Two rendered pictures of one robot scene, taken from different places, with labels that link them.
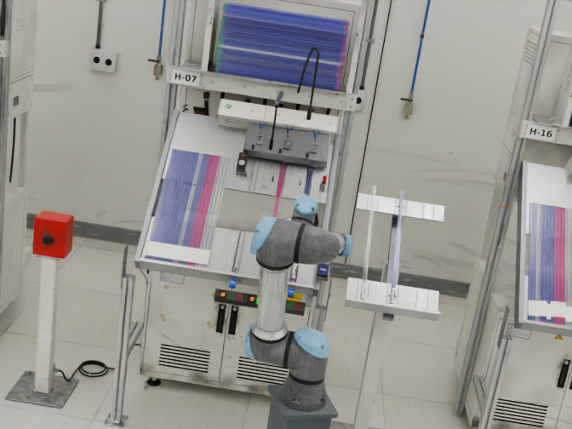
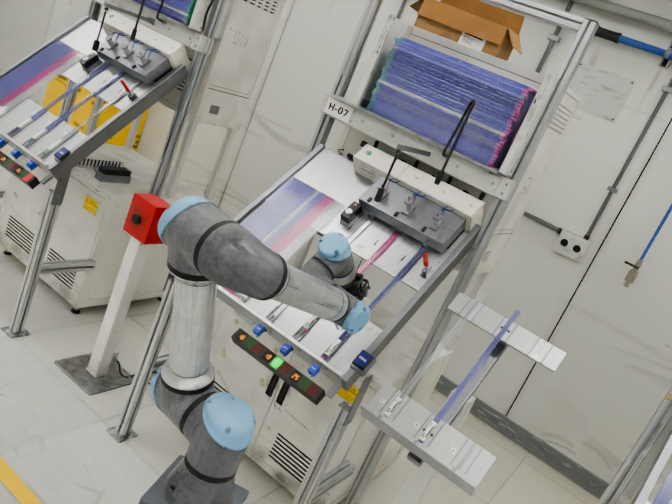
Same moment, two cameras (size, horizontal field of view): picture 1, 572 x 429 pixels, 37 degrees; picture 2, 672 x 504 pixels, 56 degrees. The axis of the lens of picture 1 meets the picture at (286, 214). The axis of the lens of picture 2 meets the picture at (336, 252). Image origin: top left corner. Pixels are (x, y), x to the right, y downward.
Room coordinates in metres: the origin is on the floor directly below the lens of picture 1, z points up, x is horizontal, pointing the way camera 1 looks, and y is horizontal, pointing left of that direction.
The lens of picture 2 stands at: (1.42, -0.71, 1.51)
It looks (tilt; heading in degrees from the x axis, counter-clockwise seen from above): 16 degrees down; 26
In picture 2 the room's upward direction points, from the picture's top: 23 degrees clockwise
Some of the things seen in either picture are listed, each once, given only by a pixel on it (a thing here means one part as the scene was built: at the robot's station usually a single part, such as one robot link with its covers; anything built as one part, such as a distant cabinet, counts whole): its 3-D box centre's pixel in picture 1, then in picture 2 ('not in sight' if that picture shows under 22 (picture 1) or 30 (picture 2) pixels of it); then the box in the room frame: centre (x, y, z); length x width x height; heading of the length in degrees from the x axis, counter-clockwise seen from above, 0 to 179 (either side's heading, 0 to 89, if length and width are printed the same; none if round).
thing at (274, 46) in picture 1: (282, 46); (448, 101); (3.48, 0.11, 1.52); 0.51 x 0.13 x 0.27; 89
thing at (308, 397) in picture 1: (305, 385); (205, 477); (2.44, -0.14, 0.60); 0.15 x 0.15 x 0.10
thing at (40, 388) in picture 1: (48, 306); (124, 289); (3.15, 0.90, 0.39); 0.24 x 0.24 x 0.78; 89
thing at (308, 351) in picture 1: (308, 352); (221, 431); (2.45, -0.13, 0.72); 0.13 x 0.12 x 0.14; 80
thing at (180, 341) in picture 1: (234, 305); (319, 383); (3.60, 0.17, 0.31); 0.70 x 0.65 x 0.62; 89
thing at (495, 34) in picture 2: not in sight; (487, 28); (3.78, 0.22, 1.82); 0.68 x 0.30 x 0.20; 89
